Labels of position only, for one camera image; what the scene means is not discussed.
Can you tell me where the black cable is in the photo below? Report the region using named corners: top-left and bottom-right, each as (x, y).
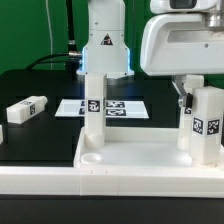
top-left (25, 0), bottom-right (83, 71)

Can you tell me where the white cable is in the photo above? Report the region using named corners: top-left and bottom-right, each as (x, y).
top-left (45, 0), bottom-right (54, 71)

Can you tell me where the white base block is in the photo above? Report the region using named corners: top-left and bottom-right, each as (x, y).
top-left (189, 86), bottom-right (224, 165)

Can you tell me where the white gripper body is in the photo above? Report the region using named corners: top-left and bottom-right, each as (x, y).
top-left (140, 0), bottom-right (224, 76)

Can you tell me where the white marker base plate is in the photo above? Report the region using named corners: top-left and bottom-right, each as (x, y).
top-left (55, 99), bottom-right (149, 119)

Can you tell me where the white desk top tray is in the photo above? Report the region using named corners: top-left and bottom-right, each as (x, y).
top-left (73, 127), bottom-right (224, 172)

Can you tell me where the white front fence bar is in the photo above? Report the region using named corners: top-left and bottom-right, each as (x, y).
top-left (0, 167), bottom-right (224, 198)

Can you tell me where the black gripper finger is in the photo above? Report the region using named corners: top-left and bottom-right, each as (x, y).
top-left (172, 75), bottom-right (193, 108)

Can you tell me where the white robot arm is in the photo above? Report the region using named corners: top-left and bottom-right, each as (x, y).
top-left (78, 0), bottom-right (224, 107)

